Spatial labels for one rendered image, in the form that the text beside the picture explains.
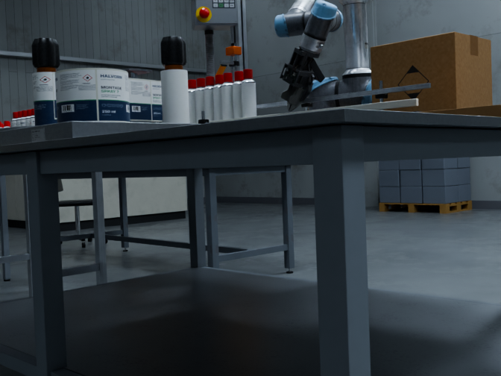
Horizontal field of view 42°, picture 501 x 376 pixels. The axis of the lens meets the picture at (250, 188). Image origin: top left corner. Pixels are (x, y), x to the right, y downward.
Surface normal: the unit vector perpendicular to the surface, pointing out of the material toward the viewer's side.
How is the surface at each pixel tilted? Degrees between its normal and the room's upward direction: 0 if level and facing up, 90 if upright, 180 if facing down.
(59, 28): 90
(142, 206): 90
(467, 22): 90
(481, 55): 90
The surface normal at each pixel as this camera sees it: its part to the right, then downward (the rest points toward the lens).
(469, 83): 0.70, 0.00
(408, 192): -0.73, 0.05
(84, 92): 0.06, 0.04
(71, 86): -0.33, 0.05
